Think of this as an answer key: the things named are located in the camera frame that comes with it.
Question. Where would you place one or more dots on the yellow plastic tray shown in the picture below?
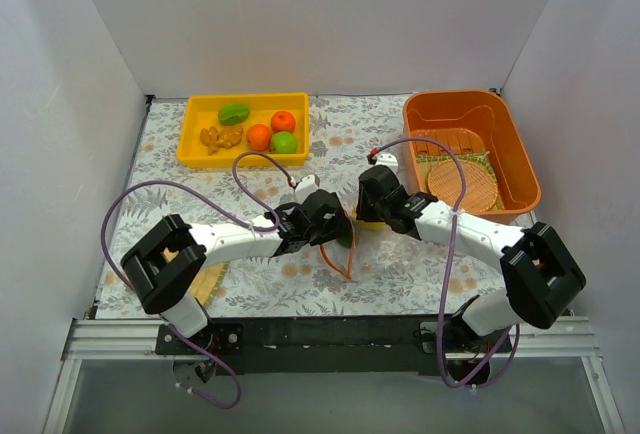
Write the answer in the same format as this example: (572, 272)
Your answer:
(202, 112)

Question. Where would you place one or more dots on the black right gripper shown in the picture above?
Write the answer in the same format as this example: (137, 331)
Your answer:
(367, 199)

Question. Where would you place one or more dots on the square bamboo mat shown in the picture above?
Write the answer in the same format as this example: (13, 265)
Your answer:
(209, 278)

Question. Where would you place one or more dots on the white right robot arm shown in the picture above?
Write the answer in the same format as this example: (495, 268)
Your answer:
(541, 277)

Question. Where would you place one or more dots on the green bamboo mat in tub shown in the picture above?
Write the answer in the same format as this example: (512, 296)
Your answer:
(426, 163)

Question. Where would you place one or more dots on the round woven bamboo basket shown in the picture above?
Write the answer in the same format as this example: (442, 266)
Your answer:
(444, 182)

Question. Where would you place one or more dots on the orange plastic tub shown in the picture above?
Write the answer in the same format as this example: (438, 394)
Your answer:
(487, 115)

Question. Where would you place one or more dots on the yellow fake lemon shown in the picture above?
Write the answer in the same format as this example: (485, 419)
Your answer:
(367, 225)

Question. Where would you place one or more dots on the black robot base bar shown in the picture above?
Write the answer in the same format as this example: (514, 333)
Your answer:
(321, 344)

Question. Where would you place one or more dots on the orange fake tangerine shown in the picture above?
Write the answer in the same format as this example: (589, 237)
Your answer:
(258, 137)
(283, 121)

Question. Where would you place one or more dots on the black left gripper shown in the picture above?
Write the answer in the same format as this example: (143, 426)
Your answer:
(335, 224)

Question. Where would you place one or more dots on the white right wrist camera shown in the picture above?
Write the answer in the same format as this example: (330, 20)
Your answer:
(387, 160)

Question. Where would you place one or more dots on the light green fake apple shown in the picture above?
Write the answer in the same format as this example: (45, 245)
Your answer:
(283, 142)

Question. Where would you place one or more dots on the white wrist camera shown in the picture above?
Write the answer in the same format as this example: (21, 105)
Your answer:
(306, 186)
(387, 160)

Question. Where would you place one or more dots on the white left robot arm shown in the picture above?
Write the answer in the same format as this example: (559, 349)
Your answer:
(164, 263)

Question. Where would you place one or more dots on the clear zip top bag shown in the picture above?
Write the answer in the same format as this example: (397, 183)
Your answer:
(376, 253)

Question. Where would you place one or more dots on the green fake pepper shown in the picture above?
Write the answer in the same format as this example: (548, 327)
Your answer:
(233, 114)

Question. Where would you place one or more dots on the dark green fake avocado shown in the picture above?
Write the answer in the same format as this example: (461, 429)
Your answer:
(345, 240)

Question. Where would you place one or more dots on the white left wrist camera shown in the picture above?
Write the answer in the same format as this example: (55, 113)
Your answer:
(306, 186)

